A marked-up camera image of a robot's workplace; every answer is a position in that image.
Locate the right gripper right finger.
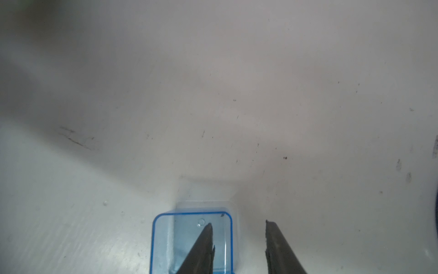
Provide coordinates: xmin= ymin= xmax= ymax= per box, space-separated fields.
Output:
xmin=265 ymin=220 xmax=307 ymax=274

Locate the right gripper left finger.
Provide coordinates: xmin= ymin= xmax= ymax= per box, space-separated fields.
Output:
xmin=177 ymin=223 xmax=215 ymax=274

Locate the blue transparent tray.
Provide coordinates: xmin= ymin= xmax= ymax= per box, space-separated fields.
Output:
xmin=149 ymin=208 xmax=235 ymax=274

